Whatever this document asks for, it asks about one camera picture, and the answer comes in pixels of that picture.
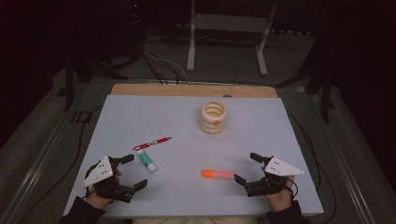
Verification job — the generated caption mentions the red pen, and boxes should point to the red pen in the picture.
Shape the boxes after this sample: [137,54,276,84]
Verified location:
[133,136,173,151]

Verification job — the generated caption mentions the white floor cable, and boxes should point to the white floor cable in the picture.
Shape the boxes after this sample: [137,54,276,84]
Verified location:
[142,45,190,85]

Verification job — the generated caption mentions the cream ringed duck pen holder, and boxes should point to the cream ringed duck pen holder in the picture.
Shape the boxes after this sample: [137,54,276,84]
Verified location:
[199,100,228,135]

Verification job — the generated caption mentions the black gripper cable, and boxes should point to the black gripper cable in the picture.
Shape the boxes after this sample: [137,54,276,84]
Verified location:
[288,175,299,201]
[83,163,99,195]

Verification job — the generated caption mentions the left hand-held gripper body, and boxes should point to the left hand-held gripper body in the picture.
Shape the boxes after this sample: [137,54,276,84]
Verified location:
[81,156,136,203]

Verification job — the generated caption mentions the person's left hand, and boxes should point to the person's left hand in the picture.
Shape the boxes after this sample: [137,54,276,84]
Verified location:
[84,167,122,210]

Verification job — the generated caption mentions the white metal stand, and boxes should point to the white metal stand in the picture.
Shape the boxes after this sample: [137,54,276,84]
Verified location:
[186,0,278,77]

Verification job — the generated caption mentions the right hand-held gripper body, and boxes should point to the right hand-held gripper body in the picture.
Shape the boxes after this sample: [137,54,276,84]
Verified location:
[244,155,305,198]

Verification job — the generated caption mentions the orange highlighter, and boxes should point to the orange highlighter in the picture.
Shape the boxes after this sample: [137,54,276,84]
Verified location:
[201,169,236,180]

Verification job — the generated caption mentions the person's right hand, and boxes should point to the person's right hand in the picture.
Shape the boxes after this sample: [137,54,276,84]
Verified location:
[261,166,295,213]

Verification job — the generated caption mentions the wooden table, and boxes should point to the wooden table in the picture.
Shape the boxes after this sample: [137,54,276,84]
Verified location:
[110,83,278,99]

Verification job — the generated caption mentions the black stand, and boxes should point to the black stand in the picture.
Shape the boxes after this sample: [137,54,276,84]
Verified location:
[274,18,336,124]
[64,52,129,112]

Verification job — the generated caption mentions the black floor cable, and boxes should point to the black floor cable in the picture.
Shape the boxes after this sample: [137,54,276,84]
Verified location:
[287,111,339,224]
[18,105,105,224]

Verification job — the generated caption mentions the green glue stick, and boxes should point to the green glue stick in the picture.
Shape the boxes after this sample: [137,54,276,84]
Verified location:
[136,148,159,174]

